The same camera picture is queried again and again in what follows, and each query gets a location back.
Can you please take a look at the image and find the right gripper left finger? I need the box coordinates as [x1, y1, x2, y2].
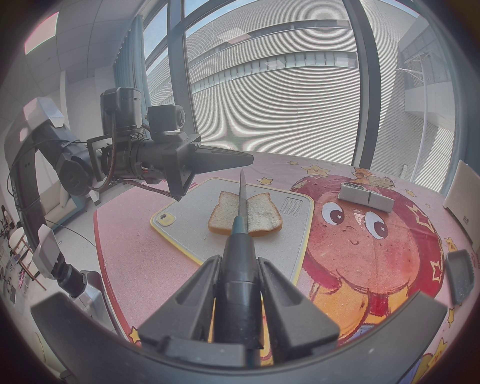
[138, 254, 223, 345]

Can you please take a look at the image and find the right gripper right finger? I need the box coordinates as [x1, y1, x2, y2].
[257, 257, 341, 358]

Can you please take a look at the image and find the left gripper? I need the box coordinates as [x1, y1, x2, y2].
[130, 133, 255, 200]

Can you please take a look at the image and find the knife with blue-green handle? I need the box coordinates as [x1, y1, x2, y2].
[209, 169, 265, 370]

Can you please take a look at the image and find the slice of bread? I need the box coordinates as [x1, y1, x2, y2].
[208, 191, 284, 237]

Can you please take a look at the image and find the cream toaster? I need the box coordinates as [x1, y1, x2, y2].
[442, 159, 480, 250]

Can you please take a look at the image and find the cutting board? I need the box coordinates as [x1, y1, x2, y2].
[150, 178, 314, 286]

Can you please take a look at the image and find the window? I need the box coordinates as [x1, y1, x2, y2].
[144, 0, 466, 196]

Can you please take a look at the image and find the blue curtain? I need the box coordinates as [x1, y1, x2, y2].
[112, 14, 153, 114]

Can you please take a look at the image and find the white knife rest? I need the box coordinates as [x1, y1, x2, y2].
[337, 182, 395, 213]

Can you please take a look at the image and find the dark grey tray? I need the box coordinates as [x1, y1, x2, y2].
[444, 250, 475, 305]

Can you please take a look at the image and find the wooden chair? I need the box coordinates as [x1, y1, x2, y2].
[8, 225, 48, 292]

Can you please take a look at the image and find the ceiling light panel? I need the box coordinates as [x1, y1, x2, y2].
[24, 11, 59, 55]

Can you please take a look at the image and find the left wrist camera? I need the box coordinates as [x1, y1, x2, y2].
[147, 104, 187, 143]

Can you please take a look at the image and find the black cable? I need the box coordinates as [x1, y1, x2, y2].
[46, 220, 97, 247]

